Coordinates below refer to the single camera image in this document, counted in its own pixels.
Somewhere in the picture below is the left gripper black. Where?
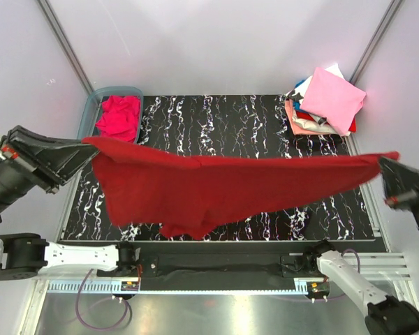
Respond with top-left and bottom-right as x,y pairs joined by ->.
0,124 -> 108,225

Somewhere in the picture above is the orange connector box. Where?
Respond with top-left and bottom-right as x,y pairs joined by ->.
309,282 -> 330,293
121,281 -> 140,291

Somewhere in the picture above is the teal plastic basket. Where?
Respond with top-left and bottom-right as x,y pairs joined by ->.
78,87 -> 143,143

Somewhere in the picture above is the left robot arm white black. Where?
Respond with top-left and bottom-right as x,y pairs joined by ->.
0,126 -> 140,281

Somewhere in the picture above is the folded blue t shirt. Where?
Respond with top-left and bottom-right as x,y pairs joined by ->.
295,77 -> 311,89

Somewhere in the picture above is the folded light pink t shirt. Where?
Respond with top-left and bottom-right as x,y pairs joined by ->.
300,67 -> 367,135

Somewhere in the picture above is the right orange connector box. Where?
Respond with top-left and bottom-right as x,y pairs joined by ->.
309,282 -> 330,293

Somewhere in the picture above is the left aluminium corner post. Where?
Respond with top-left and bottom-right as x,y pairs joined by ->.
36,0 -> 94,94

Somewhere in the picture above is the black white patterned t shirt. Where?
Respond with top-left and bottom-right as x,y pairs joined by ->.
286,87 -> 304,104

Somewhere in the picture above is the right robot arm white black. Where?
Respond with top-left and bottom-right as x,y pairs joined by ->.
303,158 -> 419,334

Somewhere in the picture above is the magenta pink t shirt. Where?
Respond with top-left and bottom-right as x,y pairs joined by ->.
96,96 -> 140,142

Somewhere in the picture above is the folded peach t shirt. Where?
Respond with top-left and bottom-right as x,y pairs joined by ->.
284,100 -> 337,135

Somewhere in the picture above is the aluminium corner post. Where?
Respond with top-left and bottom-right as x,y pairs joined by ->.
36,0 -> 94,94
349,0 -> 405,85

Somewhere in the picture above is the dark red t shirt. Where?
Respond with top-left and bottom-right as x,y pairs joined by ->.
84,137 -> 382,239

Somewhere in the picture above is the aluminium frame rail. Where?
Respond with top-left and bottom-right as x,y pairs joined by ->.
32,253 -> 411,280

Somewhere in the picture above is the folded red t shirt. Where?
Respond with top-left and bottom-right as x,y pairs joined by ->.
296,111 -> 357,133

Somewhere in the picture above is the left orange connector box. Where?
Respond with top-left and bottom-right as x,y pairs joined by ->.
121,281 -> 140,291

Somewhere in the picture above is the right aluminium corner post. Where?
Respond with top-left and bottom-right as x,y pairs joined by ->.
349,0 -> 405,85

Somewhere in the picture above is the black marble pattern mat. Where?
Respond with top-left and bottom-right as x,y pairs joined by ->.
60,95 -> 379,241

